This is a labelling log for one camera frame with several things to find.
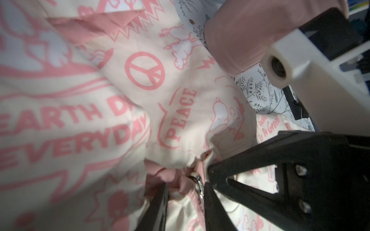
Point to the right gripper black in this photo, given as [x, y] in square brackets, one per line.
[327, 65]

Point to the floral table mat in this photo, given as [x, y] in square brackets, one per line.
[254, 83]

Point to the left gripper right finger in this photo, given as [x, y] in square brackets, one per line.
[216, 218]

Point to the pink pen cup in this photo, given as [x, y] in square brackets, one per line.
[240, 32]

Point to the pink patterned hooded jacket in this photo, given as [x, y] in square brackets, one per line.
[101, 103]

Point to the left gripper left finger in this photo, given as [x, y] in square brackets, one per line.
[155, 217]

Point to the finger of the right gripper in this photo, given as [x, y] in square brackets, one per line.
[323, 180]

